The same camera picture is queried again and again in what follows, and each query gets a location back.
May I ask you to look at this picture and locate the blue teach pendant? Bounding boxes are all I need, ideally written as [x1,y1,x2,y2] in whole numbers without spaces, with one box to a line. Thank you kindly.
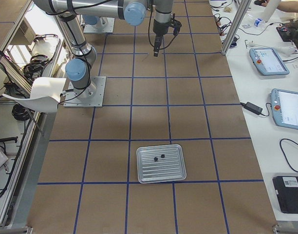
[249,48,290,76]
[270,89,298,130]

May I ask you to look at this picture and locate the black looped cable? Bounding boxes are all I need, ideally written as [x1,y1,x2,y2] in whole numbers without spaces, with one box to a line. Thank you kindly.
[279,138,298,174]

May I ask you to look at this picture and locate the aluminium frame post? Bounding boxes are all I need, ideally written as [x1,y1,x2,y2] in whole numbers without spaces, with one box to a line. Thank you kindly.
[221,0,251,56]

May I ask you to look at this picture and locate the near blue teach pendant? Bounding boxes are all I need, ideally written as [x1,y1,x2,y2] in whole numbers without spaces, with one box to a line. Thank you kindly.
[270,89,298,130]

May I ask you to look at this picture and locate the black box with label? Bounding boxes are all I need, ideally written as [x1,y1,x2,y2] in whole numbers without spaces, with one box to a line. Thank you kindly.
[272,176,298,214]

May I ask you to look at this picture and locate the black power adapter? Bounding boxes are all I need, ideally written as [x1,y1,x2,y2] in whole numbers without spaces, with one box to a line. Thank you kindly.
[241,102,262,115]

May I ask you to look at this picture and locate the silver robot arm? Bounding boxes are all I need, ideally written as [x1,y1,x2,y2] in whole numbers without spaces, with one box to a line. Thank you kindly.
[34,0,149,103]
[83,0,173,57]

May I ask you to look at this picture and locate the ribbed metal tray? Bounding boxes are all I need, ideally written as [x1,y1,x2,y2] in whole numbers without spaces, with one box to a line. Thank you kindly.
[136,144,187,184]

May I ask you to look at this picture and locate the far blue teach pendant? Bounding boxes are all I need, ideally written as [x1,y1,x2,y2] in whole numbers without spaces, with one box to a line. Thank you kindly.
[249,48,290,76]

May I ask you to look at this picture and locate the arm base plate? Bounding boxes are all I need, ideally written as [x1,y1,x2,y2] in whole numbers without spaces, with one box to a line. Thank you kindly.
[83,16,115,34]
[63,76,106,108]

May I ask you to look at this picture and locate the clear plastic bottle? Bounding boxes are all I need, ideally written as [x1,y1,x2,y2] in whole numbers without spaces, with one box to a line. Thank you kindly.
[253,18,265,29]

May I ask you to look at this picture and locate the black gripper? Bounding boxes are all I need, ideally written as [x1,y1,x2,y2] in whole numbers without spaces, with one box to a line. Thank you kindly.
[153,20,169,57]

